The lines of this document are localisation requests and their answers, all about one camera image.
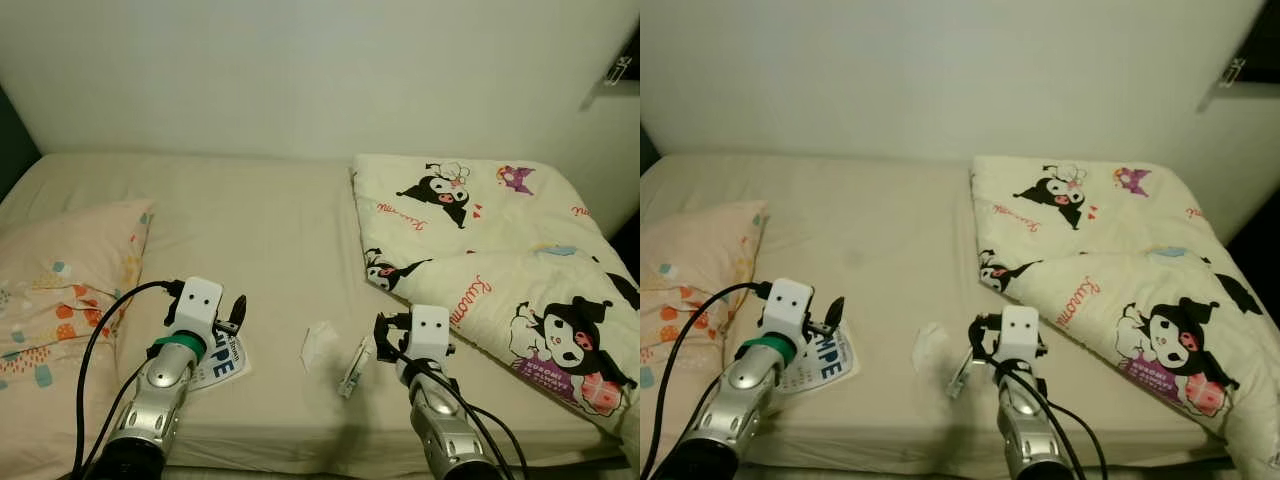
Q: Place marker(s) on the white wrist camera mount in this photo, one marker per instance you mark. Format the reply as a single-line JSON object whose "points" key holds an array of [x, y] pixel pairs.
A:
{"points": [[1020, 332], [430, 332], [788, 305], [195, 305]]}

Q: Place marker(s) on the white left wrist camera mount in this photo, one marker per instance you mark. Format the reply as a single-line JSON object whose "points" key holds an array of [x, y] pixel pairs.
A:
{"points": [[195, 305], [788, 305]]}

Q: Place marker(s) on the white book blue letters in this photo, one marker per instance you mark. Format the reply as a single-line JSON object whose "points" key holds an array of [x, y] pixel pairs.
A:
{"points": [[228, 365], [830, 360]]}

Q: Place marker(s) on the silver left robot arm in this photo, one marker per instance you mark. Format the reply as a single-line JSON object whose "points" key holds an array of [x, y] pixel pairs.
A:
{"points": [[735, 400], [150, 400]]}

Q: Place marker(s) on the cream cartoon print quilt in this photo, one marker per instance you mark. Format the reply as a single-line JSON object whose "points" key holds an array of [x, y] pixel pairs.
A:
{"points": [[1120, 260], [500, 260]]}

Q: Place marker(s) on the bed with beige sheet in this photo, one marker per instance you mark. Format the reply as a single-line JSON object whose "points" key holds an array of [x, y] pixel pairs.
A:
{"points": [[260, 230], [870, 230]]}

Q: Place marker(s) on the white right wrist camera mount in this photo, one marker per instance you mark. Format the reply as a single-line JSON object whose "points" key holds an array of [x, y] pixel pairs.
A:
{"points": [[430, 332], [1020, 332]]}

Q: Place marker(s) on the dark green padded headboard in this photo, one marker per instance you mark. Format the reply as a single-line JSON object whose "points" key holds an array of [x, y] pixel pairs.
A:
{"points": [[647, 152], [12, 150]]}

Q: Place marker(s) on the pink patterned pillow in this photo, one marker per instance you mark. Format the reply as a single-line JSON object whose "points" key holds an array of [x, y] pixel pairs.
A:
{"points": [[690, 270], [60, 280]]}

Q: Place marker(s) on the metal window latch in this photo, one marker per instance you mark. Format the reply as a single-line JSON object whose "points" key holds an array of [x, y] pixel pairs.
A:
{"points": [[618, 70], [1234, 71]]}

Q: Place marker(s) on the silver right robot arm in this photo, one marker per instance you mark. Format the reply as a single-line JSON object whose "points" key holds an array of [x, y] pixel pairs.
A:
{"points": [[450, 430], [1030, 430]]}

